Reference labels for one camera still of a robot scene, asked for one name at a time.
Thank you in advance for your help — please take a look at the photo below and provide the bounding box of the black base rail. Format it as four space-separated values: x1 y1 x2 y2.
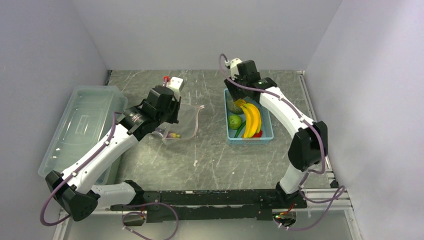
110 188 307 223

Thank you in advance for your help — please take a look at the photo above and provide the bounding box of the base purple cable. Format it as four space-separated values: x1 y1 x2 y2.
273 188 345 232
121 202 180 240

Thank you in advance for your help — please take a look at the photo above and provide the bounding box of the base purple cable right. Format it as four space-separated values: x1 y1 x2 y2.
273 188 345 232

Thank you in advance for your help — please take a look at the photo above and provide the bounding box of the clear zip top bag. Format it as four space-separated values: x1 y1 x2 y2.
151 103 205 145

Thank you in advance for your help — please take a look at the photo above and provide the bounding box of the green netted melon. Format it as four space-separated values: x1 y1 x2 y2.
226 100 244 115

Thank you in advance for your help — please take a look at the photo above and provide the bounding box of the light blue plastic basket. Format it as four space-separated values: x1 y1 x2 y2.
223 88 274 145

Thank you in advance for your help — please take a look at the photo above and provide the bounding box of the clear plastic storage bin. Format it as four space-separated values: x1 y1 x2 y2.
38 85 128 178

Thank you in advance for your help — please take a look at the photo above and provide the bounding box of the purple eggplant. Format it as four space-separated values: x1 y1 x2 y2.
154 128 181 139

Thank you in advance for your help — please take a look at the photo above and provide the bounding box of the green chili pepper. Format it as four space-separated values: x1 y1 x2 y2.
234 121 246 138

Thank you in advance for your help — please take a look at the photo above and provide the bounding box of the light green custard apple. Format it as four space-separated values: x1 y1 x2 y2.
227 114 243 130

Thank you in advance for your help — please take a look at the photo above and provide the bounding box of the yellow banana bunch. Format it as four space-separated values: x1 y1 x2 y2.
234 99 262 138

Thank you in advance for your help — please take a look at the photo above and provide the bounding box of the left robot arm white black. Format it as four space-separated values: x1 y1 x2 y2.
45 85 183 222

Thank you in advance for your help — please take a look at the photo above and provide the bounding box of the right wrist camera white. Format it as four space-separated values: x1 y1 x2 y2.
224 58 243 80

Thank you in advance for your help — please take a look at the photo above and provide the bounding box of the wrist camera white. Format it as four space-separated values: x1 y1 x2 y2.
224 58 243 80
163 76 185 101

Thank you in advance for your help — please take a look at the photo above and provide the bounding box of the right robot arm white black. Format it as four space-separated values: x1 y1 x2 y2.
219 58 328 208

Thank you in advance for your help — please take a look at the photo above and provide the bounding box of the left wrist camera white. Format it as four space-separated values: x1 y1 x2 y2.
163 76 185 101

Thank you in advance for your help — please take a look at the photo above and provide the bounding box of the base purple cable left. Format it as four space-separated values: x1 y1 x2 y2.
121 202 180 240

